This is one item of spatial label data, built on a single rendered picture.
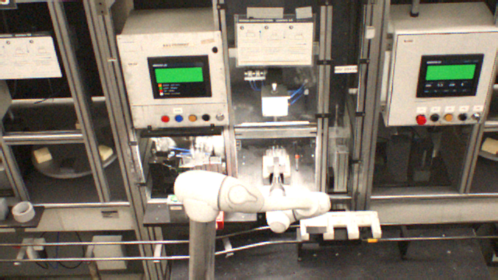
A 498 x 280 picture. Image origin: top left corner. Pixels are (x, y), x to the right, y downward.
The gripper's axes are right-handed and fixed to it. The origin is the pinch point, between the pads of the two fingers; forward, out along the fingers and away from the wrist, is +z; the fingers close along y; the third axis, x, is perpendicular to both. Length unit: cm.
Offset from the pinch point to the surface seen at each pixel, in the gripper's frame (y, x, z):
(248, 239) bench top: -32.1, 15.0, -18.0
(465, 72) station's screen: 62, -78, -17
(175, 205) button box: 1, 47, -27
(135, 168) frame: 13, 66, -13
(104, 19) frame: 90, 66, -13
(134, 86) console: 59, 59, -15
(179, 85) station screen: 60, 40, -17
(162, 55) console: 73, 45, -15
